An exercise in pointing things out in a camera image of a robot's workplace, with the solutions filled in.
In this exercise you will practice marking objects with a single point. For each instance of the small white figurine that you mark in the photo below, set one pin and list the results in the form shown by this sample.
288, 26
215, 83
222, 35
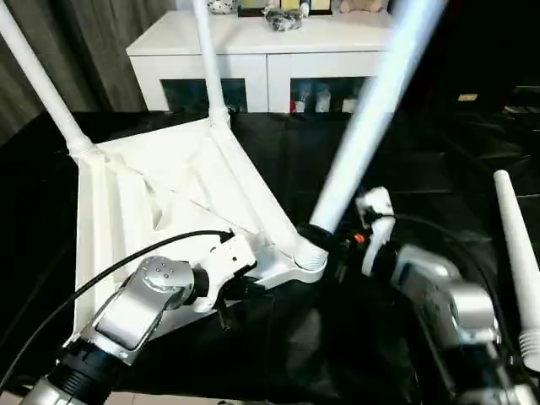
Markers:
304, 8

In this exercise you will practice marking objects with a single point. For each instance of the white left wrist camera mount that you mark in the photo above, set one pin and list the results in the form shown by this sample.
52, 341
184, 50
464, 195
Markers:
228, 257

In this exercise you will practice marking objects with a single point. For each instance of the grey-green curtain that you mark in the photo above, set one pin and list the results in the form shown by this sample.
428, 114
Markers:
105, 50

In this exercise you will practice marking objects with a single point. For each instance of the white spotted plush toy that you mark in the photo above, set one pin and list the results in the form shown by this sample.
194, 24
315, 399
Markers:
220, 6

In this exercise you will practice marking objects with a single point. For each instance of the black and white bundle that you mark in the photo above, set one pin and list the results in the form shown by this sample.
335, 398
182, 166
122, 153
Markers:
282, 20

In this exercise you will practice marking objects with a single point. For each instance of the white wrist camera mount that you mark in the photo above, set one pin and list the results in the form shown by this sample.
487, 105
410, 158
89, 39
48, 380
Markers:
228, 257
377, 206

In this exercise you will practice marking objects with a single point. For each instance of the red and white bottle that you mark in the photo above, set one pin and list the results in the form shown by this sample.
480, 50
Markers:
300, 105

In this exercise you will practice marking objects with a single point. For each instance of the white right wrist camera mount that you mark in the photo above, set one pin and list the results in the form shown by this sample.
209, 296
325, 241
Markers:
377, 206

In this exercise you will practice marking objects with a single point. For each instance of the white plastic table top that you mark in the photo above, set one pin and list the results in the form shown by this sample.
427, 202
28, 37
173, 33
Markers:
126, 202

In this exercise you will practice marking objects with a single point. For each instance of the small yellow label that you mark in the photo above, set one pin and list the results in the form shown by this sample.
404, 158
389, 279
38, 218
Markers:
467, 97

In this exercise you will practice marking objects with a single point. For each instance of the white cabinet with glass doors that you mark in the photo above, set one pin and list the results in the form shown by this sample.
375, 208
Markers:
274, 46

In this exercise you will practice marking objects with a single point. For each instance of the black mat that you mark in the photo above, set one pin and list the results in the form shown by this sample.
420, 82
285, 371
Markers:
295, 358

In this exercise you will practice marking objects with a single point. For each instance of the white plastic table leg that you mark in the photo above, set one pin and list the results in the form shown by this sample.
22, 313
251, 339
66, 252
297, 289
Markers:
514, 253
42, 84
211, 63
371, 118

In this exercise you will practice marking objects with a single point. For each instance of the white plastic bottle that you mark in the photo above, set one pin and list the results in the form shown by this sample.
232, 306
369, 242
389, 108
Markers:
323, 103
349, 105

